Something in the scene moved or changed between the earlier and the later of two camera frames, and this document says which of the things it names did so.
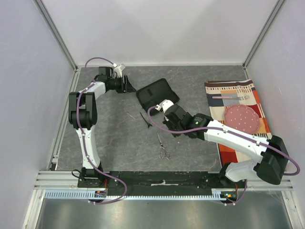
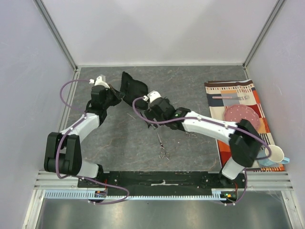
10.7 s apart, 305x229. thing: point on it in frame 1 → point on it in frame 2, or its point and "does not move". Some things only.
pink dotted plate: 242,117 does not move
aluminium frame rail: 52,28 does not move
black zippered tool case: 152,95 → 131,89
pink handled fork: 239,98 does not move
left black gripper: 129,88 → 117,99
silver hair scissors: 163,150 does not move
